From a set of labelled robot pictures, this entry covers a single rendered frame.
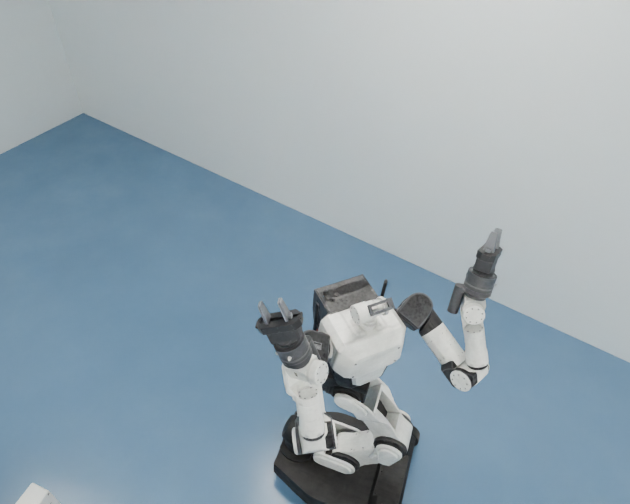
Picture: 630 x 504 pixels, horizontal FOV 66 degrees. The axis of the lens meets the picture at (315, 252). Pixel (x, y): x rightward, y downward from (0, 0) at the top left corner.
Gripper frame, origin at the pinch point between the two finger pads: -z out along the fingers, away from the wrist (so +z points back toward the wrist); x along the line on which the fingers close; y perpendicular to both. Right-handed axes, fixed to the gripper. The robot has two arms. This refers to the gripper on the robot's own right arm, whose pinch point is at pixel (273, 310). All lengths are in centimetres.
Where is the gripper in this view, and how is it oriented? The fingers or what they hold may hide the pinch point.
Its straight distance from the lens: 125.1
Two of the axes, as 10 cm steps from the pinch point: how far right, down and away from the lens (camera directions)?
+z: 3.2, 7.7, 5.5
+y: -1.1, 6.1, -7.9
